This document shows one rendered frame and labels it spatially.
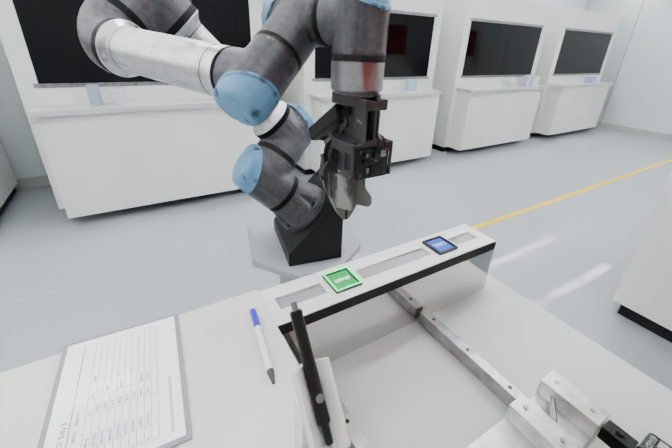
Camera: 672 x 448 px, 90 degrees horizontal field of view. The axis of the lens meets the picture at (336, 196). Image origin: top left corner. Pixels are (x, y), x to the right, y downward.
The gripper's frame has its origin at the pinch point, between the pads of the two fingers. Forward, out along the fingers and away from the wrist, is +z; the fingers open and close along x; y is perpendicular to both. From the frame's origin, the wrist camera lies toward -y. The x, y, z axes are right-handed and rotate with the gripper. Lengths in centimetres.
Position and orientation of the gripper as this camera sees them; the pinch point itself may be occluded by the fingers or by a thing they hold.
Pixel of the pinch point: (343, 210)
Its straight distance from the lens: 58.6
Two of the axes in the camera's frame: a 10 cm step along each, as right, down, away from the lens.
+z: -0.3, 9.1, 4.1
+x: 8.6, -1.8, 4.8
